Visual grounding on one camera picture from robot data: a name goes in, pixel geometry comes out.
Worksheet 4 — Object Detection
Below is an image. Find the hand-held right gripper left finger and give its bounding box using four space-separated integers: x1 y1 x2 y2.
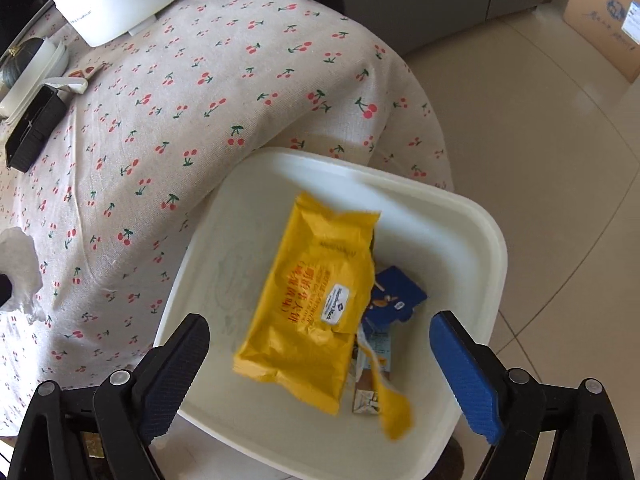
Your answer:
10 312 211 480

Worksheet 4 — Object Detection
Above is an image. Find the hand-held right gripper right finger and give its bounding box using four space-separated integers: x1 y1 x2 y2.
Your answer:
429 310 633 480

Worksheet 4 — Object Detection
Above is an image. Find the white tissue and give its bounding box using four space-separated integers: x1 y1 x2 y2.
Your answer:
0 227 46 323

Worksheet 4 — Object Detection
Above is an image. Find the small milk carton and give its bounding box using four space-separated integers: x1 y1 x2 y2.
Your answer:
350 325 396 416

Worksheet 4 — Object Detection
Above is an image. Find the blue snack wrapper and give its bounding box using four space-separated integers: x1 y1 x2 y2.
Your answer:
362 265 428 331

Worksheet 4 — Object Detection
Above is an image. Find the white plastic bin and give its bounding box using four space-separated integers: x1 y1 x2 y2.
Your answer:
152 147 508 480

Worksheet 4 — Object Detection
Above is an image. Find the yellow snack wrapper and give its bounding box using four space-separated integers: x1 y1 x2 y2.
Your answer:
232 192 416 442

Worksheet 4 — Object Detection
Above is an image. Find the black plastic tray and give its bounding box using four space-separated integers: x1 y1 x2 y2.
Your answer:
4 85 68 173

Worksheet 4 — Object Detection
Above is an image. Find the white plate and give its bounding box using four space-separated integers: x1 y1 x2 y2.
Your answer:
0 72 71 122

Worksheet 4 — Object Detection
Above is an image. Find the white paper scrap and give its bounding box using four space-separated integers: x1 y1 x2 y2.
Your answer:
45 75 90 97

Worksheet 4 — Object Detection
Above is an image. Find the dark green squash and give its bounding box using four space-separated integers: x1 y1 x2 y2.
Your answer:
0 37 43 91

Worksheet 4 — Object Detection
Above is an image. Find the grey refrigerator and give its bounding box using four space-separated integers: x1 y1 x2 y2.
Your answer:
312 0 556 56

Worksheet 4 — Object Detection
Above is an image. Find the brown cardboard box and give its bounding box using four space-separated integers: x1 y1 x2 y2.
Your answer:
562 0 640 83

